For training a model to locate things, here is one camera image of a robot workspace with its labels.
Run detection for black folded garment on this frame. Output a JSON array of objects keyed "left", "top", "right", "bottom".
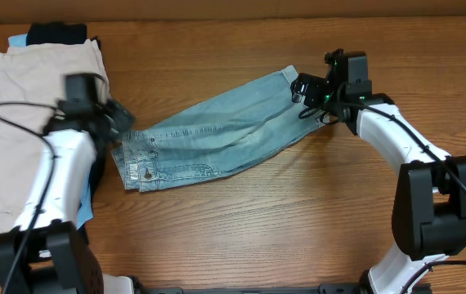
[{"left": 0, "top": 22, "right": 108, "bottom": 265}]

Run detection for beige folded shorts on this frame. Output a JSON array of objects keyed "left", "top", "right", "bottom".
[{"left": 0, "top": 39, "right": 111, "bottom": 254}]

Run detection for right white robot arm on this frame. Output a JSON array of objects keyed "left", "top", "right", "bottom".
[{"left": 290, "top": 49, "right": 466, "bottom": 294}]

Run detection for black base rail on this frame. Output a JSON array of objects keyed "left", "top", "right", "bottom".
[{"left": 134, "top": 283, "right": 369, "bottom": 294}]

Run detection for light blue denim shorts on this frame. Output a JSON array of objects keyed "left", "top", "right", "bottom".
[{"left": 111, "top": 65, "right": 323, "bottom": 192}]

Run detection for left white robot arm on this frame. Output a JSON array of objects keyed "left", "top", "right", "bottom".
[{"left": 0, "top": 73, "right": 140, "bottom": 293}]

